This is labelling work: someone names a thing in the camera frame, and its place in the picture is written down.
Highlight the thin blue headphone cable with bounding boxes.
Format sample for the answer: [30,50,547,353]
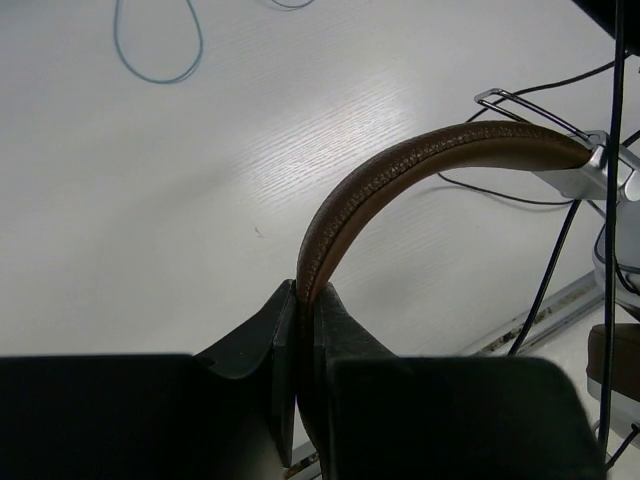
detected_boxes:
[112,0,316,84]

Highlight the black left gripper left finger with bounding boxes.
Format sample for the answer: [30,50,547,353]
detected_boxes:
[1,280,296,479]

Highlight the brown silver headphones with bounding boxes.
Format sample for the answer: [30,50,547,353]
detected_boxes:
[295,109,639,449]

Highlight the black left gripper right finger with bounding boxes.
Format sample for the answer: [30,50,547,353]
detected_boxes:
[314,287,606,479]

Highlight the thin black headphone cable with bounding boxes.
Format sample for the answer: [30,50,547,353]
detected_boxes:
[439,0,640,480]

